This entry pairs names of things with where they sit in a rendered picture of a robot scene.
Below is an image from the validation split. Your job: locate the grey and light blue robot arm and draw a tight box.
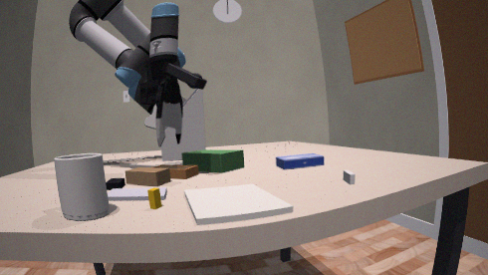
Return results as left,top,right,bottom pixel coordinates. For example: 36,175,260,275
69,0,207,114

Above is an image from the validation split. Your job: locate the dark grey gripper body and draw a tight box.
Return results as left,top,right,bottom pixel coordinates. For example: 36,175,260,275
139,54,180,105

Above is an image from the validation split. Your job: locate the yellow rectangular block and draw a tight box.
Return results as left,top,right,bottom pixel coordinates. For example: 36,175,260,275
147,188,162,209

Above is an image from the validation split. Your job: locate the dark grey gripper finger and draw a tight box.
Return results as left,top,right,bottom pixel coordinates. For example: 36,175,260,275
144,87,167,147
165,94,183,144

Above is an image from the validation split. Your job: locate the grey cylindrical cup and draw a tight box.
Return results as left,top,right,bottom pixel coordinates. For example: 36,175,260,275
54,153,110,221

